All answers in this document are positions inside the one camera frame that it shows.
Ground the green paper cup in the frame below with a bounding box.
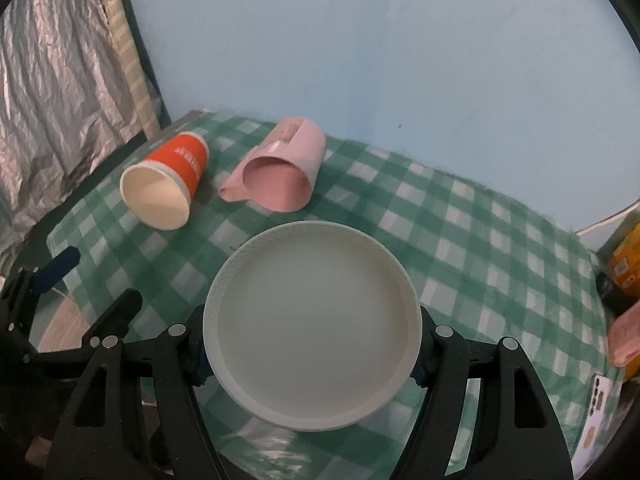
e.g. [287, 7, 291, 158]
[202, 221, 422, 431]

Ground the orange paper cup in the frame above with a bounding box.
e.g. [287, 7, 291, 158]
[119, 131, 209, 231]

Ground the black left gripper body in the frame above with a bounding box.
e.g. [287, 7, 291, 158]
[0, 245, 146, 411]

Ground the white smartphone with stickers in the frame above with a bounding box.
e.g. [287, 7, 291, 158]
[572, 374, 620, 479]

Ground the pink drink bottle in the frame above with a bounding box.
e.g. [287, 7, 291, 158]
[608, 302, 640, 367]

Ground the green white checkered tablecloth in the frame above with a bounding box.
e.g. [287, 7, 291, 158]
[47, 112, 623, 479]

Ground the orange juice bottle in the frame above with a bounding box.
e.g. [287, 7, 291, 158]
[604, 223, 640, 298]

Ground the pink plastic mug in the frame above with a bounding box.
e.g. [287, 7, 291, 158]
[218, 117, 326, 212]

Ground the silver foil curtain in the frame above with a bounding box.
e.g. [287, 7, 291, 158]
[1, 0, 144, 272]

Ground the green striped fabric strip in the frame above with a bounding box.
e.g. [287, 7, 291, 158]
[104, 0, 160, 140]

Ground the white power cable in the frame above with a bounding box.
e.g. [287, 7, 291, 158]
[574, 199, 640, 238]

